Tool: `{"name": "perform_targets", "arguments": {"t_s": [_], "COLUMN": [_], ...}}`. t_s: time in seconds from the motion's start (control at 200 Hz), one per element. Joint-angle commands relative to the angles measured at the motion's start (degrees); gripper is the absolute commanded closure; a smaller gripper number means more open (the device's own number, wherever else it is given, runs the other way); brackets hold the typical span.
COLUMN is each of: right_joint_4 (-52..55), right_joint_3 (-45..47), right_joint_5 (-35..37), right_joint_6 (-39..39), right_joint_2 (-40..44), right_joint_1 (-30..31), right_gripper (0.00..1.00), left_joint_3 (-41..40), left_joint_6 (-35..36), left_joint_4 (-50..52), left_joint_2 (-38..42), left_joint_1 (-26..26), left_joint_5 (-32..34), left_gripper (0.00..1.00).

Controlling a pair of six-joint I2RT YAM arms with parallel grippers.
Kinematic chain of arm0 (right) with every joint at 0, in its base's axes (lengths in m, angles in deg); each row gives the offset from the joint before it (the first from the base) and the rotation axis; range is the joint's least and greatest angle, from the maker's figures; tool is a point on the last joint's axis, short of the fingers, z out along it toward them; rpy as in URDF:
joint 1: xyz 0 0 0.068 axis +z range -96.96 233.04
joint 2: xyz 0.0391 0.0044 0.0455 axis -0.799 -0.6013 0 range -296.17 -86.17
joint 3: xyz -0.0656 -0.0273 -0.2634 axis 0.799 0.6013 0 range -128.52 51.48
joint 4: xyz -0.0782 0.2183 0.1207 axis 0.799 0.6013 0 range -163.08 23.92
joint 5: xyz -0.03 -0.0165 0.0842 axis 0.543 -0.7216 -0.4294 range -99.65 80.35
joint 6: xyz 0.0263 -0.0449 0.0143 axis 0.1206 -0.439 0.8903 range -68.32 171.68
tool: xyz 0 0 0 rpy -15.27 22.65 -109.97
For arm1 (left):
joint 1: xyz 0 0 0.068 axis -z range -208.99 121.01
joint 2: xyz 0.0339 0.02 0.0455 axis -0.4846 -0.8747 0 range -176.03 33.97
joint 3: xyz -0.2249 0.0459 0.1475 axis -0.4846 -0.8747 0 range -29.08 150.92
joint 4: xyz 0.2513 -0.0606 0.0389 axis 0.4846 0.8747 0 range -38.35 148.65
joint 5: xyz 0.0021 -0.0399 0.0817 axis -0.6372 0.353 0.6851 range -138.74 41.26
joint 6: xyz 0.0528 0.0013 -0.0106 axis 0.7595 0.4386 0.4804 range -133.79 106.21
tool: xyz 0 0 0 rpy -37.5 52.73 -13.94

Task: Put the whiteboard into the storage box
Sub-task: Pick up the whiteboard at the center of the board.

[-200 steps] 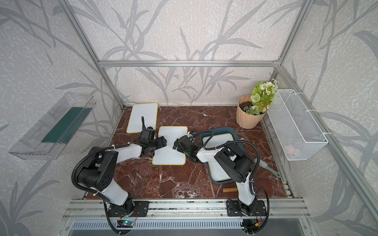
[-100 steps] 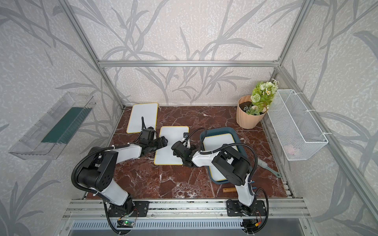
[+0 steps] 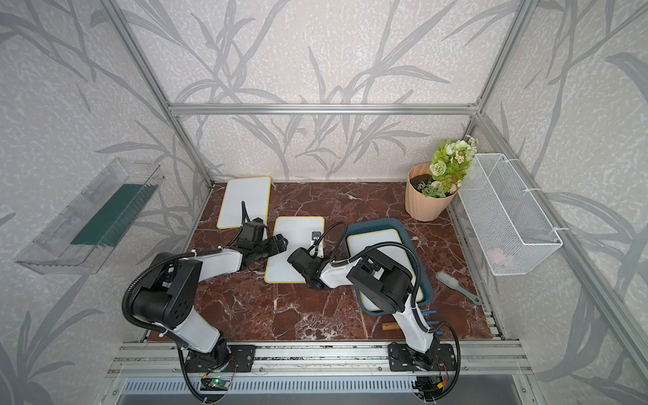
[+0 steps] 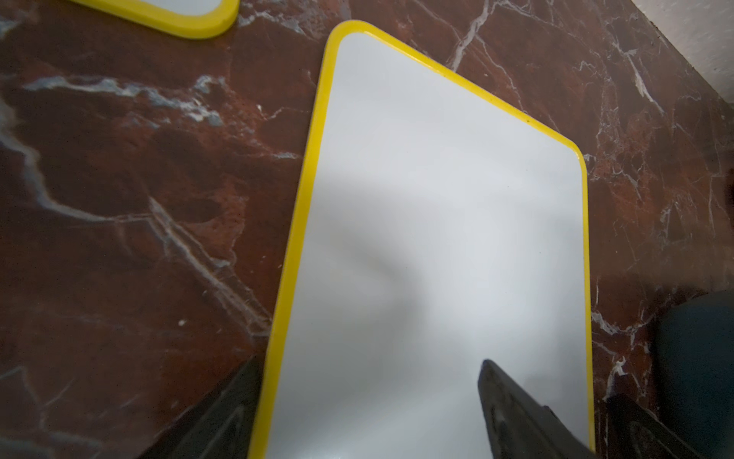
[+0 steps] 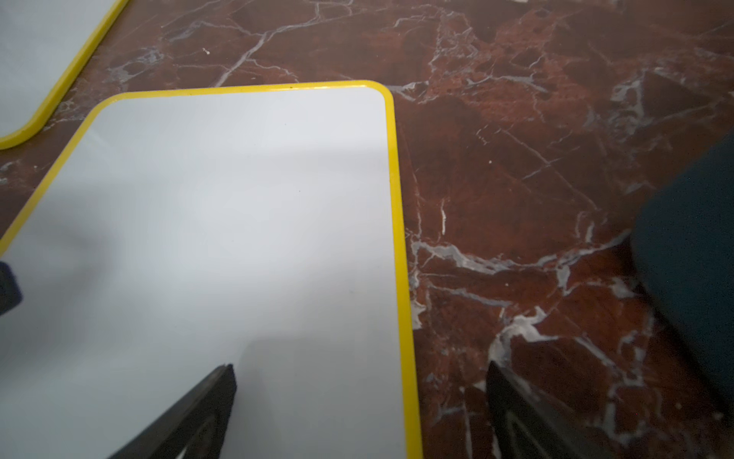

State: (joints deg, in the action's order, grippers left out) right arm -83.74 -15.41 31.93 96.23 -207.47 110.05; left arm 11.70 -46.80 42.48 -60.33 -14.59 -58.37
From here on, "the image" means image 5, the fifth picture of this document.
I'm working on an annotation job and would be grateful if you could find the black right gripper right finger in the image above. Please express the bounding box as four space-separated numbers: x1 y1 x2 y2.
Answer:
486 361 614 458

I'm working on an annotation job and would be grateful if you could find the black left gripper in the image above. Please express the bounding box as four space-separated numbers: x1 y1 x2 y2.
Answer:
0 262 23 315

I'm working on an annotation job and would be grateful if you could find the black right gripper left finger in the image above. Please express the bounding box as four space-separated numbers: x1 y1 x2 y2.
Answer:
113 365 237 458

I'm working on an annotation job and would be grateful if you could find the yellow framed whiteboard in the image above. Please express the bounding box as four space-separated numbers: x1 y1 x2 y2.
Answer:
1 0 127 150
1 80 422 458

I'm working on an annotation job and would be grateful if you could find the dark teal storage tray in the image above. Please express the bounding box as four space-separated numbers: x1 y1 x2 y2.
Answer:
631 134 733 414

